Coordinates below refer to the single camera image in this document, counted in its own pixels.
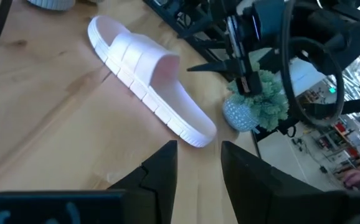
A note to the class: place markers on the pale pink slide sandal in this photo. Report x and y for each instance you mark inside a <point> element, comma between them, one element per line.
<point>142,59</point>

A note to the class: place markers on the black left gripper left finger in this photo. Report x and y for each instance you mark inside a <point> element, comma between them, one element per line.
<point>155,186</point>

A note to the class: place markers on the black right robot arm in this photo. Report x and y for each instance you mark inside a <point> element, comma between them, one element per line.
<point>339,25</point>

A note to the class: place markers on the person's hand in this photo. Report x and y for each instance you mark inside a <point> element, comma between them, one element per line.
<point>357,178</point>

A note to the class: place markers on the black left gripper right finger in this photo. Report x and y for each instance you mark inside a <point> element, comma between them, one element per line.
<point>261,193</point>

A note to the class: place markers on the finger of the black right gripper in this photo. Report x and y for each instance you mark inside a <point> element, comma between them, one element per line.
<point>223,66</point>
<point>254,84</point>

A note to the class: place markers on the green artificial plant in pot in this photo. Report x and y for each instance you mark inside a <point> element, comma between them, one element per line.
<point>270,105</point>

